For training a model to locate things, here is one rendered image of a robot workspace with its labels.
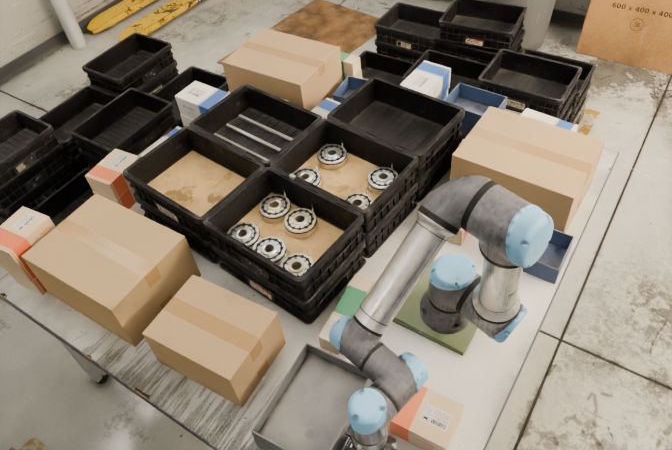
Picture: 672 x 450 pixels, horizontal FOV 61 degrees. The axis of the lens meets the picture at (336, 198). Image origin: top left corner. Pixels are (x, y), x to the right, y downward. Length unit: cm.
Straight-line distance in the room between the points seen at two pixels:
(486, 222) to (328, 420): 69
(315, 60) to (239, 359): 132
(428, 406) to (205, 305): 66
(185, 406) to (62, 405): 110
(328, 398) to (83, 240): 89
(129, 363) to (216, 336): 34
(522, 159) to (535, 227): 82
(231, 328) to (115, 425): 110
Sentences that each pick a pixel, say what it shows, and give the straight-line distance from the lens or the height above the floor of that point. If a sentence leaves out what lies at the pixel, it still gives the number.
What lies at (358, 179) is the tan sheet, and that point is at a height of 83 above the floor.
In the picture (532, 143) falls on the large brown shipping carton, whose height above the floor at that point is 90.
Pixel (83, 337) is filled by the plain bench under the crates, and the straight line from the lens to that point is 196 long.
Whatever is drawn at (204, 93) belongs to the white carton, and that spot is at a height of 88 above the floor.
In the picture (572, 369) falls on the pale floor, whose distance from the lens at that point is 256.
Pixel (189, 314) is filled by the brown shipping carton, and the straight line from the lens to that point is 166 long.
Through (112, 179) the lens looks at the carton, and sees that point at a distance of 216.
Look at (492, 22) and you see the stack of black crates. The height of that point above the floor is 50.
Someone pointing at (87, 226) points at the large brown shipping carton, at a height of 90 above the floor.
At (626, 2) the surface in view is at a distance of 411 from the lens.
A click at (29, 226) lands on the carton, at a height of 93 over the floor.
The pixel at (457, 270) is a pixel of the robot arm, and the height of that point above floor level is 96.
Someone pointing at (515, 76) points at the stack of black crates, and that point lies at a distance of 304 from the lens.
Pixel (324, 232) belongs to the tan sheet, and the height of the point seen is 83.
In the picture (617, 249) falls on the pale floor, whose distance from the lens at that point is 298.
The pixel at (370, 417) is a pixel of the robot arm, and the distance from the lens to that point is 116.
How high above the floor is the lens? 218
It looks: 46 degrees down
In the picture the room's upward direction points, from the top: 7 degrees counter-clockwise
